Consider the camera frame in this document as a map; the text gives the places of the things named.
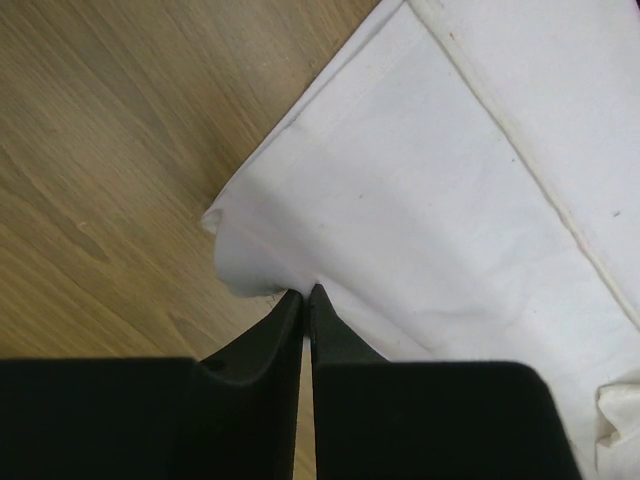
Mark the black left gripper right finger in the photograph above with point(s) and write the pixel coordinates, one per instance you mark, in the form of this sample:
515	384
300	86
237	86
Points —
377	419

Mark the white t-shirt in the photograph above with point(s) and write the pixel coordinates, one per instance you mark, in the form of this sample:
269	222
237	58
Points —
463	180

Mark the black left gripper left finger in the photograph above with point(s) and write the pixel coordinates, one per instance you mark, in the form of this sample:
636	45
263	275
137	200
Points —
230	416

